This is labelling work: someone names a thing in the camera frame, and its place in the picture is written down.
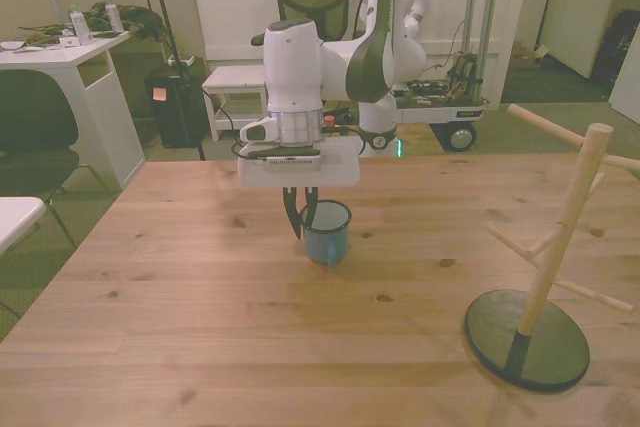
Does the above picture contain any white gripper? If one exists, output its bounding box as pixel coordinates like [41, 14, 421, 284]
[238, 141, 362, 242]

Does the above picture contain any blue enamel mug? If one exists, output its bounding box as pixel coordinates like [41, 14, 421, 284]
[298, 200, 353, 269]

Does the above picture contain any wooden mug tree black base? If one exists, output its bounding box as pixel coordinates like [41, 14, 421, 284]
[463, 103, 640, 394]

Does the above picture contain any white low stool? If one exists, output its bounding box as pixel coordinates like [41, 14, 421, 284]
[202, 65, 269, 143]

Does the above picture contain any black computer tower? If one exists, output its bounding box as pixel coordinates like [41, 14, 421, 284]
[144, 71, 209, 149]

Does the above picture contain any wheeled aluminium robot cart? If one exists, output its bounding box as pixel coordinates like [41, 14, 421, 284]
[394, 0, 507, 154]

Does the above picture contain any clear plastic bottle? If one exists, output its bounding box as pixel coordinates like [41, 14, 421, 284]
[68, 5, 93, 46]
[104, 0, 124, 34]

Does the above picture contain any cardboard box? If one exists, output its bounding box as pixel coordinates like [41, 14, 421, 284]
[509, 41, 552, 70]

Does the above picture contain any white desk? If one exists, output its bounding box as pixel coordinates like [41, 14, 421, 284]
[0, 29, 147, 192]

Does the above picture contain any small white table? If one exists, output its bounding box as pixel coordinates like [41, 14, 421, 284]
[0, 196, 47, 256]

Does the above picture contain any black plastic chair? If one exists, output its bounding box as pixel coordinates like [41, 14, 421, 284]
[0, 69, 124, 321]

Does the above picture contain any white door panel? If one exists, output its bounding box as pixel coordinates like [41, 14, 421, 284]
[608, 31, 640, 125]

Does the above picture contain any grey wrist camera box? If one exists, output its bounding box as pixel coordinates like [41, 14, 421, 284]
[247, 145, 324, 174]

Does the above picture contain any pile of cables and cloth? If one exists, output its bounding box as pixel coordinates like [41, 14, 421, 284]
[82, 0, 166, 41]

